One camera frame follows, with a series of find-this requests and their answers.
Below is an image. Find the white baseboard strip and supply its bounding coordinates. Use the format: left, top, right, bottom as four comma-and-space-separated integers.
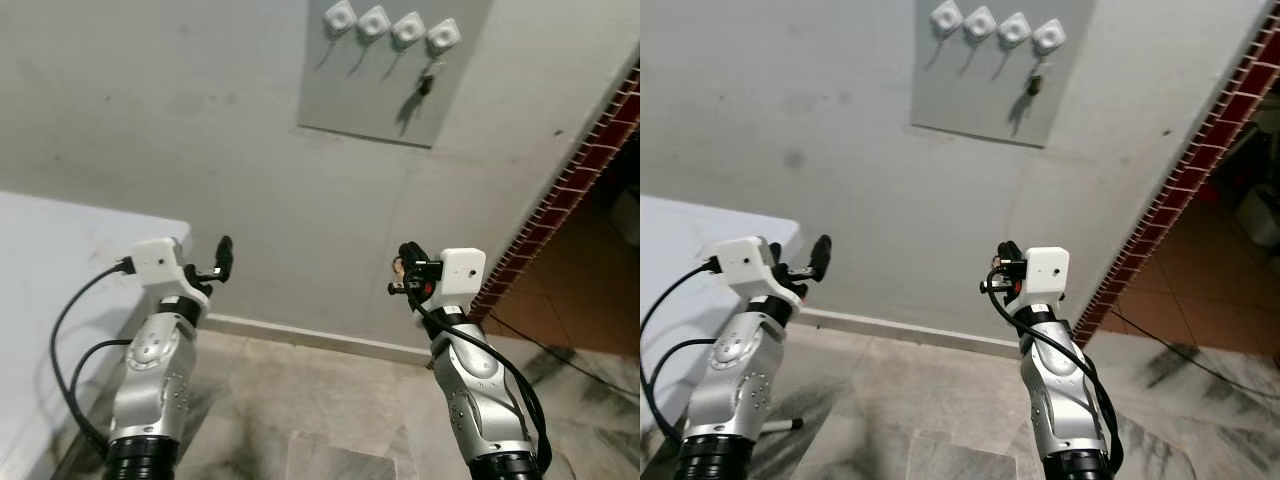
798, 307, 1027, 360
204, 312, 437, 367

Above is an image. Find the grey plastic bin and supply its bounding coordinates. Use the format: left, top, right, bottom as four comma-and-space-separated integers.
1234, 183, 1280, 247
614, 184, 641, 247

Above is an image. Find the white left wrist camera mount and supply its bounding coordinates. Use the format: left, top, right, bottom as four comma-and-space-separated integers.
711, 235, 807, 307
130, 236, 213, 308

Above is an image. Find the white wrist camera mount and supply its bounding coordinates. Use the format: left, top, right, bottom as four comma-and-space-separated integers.
711, 235, 807, 307
130, 236, 213, 308
437, 247, 489, 308
1021, 244, 1071, 305

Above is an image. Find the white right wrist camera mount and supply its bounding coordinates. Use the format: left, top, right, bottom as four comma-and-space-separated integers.
1021, 244, 1071, 305
437, 247, 489, 308

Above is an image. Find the long black left arm cable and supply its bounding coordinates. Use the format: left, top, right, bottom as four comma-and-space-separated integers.
49, 257, 137, 453
640, 257, 722, 443

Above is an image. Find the short black left arm cable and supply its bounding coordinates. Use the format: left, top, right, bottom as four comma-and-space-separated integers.
61, 338, 132, 421
648, 337, 717, 411

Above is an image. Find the grey wall board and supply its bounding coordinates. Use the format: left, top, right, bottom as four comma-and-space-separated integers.
296, 0, 494, 150
910, 0, 1097, 150

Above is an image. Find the thin black floor cable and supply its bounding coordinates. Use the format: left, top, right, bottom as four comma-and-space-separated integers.
1109, 309, 1280, 402
489, 314, 641, 397

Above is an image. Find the red brick wall edging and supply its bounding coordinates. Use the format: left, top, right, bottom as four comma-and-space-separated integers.
467, 65, 641, 324
1071, 0, 1280, 347

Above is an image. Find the white wall hook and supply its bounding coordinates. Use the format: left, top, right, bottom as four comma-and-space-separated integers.
390, 11, 426, 53
963, 5, 998, 46
997, 11, 1032, 53
357, 5, 391, 46
930, 0, 964, 41
425, 18, 462, 61
323, 0, 358, 41
1031, 18, 1067, 60

